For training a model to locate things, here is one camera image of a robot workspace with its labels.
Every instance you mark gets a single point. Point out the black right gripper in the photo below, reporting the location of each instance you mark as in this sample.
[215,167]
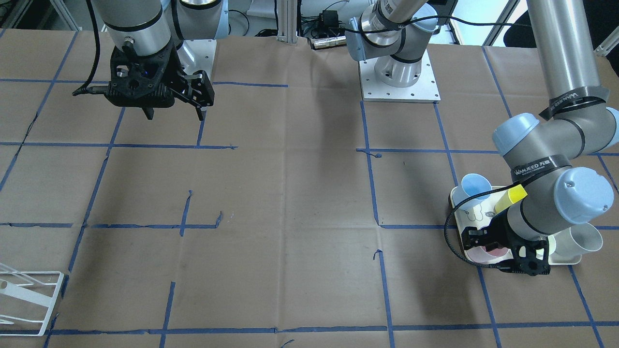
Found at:
[174,68]

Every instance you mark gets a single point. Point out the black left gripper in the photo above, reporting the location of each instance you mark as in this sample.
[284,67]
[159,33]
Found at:
[498,234]

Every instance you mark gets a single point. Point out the pink plastic cup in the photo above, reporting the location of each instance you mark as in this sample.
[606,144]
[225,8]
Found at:
[479,254]

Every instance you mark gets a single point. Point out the blue plastic cup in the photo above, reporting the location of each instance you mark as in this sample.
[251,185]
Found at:
[470,185]

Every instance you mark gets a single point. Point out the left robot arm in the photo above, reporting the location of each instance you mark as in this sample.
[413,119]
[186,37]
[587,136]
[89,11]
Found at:
[537,149]

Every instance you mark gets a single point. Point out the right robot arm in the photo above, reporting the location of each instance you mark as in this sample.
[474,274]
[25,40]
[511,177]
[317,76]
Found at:
[150,24]

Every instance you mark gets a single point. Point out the grey plastic cup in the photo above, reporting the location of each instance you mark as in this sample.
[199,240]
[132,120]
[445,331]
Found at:
[578,240]

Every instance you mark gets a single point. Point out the yellow plastic cup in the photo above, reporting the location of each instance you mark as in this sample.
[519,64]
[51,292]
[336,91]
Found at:
[510,197]

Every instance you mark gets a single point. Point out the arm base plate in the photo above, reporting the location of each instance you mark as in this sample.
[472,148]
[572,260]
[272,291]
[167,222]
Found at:
[386,80]
[197,55]

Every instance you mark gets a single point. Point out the aluminium frame post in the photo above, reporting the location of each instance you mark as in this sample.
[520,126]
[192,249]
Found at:
[287,17]

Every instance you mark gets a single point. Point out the white wire cup rack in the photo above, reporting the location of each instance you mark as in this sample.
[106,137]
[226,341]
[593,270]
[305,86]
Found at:
[28,300]

